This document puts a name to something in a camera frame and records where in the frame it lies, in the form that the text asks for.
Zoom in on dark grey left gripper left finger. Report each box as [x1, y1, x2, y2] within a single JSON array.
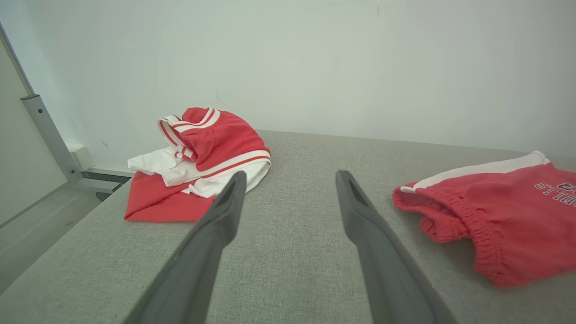
[[124, 171, 248, 324]]

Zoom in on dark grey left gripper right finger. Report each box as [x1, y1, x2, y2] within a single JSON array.
[[335, 170, 459, 324]]

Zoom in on red shorts with white stripe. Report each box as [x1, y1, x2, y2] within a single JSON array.
[[392, 151, 576, 288]]

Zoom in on red and white jersey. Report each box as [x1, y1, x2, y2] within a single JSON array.
[[124, 107, 272, 223]]

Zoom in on white partition panel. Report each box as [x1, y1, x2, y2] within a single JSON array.
[[0, 22, 70, 225]]

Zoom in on white wall baseboard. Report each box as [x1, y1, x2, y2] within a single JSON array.
[[67, 144, 135, 177]]

